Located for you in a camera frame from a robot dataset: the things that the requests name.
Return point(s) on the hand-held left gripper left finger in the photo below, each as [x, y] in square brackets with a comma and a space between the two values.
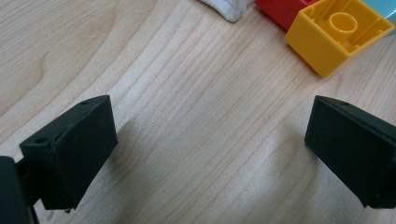
[73, 154]

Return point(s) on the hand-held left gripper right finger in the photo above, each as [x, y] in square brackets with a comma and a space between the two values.
[353, 151]

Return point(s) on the red building block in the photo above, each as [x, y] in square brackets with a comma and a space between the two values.
[280, 11]

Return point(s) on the yellow building block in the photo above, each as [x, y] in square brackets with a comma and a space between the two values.
[317, 43]

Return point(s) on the clear plastic bag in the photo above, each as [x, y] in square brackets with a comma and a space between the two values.
[232, 11]

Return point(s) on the teal building block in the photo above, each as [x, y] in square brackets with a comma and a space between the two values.
[383, 6]

